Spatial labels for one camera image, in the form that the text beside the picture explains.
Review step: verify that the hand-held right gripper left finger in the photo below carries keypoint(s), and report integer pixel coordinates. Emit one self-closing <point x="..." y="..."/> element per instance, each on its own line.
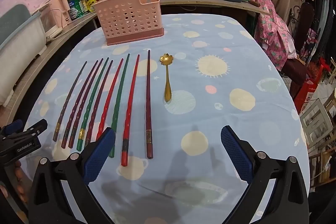
<point x="98" y="153"/>

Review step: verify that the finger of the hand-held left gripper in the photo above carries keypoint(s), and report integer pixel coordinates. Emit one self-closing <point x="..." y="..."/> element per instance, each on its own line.
<point x="35" y="128"/>
<point x="11" y="127"/>

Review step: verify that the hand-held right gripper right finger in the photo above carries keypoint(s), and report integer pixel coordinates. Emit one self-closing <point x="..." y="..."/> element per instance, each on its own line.
<point x="236" y="153"/>

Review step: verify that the dark grey-purple chopstick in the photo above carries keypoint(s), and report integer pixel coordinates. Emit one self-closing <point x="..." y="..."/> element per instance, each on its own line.
<point x="71" y="99"/>

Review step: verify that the green chopstick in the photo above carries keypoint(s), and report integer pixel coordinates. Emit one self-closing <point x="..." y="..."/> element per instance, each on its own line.
<point x="94" y="100"/>
<point x="121" y="98"/>

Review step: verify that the red chopstick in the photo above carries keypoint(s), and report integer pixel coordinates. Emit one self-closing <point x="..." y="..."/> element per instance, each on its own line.
<point x="111" y="98"/>
<point x="131" y="108"/>

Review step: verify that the gold flower spoon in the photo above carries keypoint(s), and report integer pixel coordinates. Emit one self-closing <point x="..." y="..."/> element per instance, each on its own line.
<point x="167" y="87"/>

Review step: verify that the pink perforated utensil basket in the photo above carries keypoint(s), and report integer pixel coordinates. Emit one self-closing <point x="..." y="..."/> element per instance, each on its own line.
<point x="128" y="16"/>

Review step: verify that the person's left hand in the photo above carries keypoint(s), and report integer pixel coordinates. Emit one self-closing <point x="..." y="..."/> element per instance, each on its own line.
<point x="19" y="174"/>

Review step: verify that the blue planet-print tablecloth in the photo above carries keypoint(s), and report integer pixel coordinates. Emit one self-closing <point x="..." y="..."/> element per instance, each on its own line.
<point x="210" y="121"/>

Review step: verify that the white bin with teal lid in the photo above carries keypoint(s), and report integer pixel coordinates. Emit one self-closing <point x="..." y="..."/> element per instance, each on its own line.
<point x="18" y="43"/>

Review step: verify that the red box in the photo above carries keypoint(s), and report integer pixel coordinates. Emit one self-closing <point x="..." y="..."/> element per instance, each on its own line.
<point x="307" y="95"/>

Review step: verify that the dark red chair cushion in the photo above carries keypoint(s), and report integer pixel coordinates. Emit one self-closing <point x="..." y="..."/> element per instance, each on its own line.
<point x="295" y="71"/>

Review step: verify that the white countertop appliance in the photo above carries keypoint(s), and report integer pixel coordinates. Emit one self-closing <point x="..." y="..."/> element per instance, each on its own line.
<point x="51" y="22"/>

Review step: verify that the pink countertop appliance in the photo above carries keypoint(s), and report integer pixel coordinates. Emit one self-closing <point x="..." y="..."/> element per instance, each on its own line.
<point x="61" y="8"/>

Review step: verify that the pink pineapple-print garment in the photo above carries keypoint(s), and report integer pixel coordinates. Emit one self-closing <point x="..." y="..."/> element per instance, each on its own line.
<point x="275" y="29"/>

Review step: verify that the yellow packet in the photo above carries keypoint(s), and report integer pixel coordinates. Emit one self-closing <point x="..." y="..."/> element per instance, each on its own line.
<point x="90" y="5"/>

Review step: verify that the grey wooden frame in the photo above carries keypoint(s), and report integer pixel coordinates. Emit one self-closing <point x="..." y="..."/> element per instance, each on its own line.
<point x="316" y="123"/>

